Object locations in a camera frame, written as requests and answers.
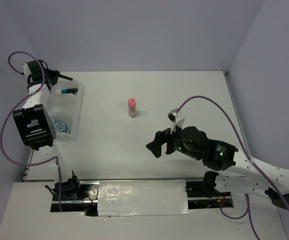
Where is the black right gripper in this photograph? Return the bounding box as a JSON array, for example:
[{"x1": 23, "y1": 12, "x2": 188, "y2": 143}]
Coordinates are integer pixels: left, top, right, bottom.
[{"x1": 145, "y1": 119, "x2": 202, "y2": 160}]

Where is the blue capped black highlighter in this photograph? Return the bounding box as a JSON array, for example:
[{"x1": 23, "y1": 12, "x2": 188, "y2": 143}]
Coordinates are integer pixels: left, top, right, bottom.
[{"x1": 58, "y1": 88, "x2": 79, "y2": 94}]

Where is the blue round jar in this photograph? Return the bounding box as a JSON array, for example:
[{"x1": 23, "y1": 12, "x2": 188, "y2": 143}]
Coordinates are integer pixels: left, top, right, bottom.
[
  {"x1": 50, "y1": 117, "x2": 56, "y2": 126},
  {"x1": 53, "y1": 121, "x2": 69, "y2": 133}
]

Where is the pink capped black highlighter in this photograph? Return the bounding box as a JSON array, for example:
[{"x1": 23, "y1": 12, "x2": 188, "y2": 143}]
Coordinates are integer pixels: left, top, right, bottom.
[{"x1": 57, "y1": 73, "x2": 73, "y2": 81}]

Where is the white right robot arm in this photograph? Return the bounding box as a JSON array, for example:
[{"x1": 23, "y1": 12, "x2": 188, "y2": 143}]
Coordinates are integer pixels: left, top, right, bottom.
[{"x1": 146, "y1": 126, "x2": 289, "y2": 209}]

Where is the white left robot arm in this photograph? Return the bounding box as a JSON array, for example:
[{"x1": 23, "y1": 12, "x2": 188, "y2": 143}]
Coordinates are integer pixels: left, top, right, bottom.
[{"x1": 12, "y1": 59, "x2": 83, "y2": 200}]

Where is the clear plastic compartment organizer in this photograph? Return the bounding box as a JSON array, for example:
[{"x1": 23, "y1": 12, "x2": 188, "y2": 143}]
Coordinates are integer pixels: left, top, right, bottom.
[{"x1": 44, "y1": 78, "x2": 85, "y2": 142}]

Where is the pink capped small bottle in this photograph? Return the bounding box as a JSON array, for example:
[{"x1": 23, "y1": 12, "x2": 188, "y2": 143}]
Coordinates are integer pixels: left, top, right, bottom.
[{"x1": 127, "y1": 98, "x2": 137, "y2": 117}]

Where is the silver reflective tape sheet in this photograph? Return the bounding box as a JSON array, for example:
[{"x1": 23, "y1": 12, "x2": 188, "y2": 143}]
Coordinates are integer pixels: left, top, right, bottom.
[{"x1": 97, "y1": 179, "x2": 190, "y2": 217}]

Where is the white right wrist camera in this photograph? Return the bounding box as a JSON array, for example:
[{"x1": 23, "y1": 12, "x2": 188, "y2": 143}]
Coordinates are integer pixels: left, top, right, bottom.
[{"x1": 167, "y1": 108, "x2": 186, "y2": 134}]

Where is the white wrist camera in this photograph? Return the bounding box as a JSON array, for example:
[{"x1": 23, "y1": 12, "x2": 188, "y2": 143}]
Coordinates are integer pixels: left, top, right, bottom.
[
  {"x1": 22, "y1": 62, "x2": 32, "y2": 76},
  {"x1": 167, "y1": 108, "x2": 186, "y2": 134}
]

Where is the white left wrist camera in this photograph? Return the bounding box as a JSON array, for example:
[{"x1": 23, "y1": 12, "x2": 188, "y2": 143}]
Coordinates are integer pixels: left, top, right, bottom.
[{"x1": 22, "y1": 62, "x2": 32, "y2": 76}]

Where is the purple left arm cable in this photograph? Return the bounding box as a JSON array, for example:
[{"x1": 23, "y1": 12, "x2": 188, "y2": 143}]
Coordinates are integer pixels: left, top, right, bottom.
[{"x1": 0, "y1": 51, "x2": 63, "y2": 211}]

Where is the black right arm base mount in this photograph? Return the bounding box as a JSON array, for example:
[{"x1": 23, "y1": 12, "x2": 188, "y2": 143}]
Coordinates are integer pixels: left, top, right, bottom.
[{"x1": 184, "y1": 171, "x2": 234, "y2": 210}]

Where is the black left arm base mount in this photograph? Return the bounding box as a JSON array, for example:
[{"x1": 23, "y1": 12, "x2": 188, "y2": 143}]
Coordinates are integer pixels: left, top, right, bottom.
[{"x1": 44, "y1": 181, "x2": 99, "y2": 217}]

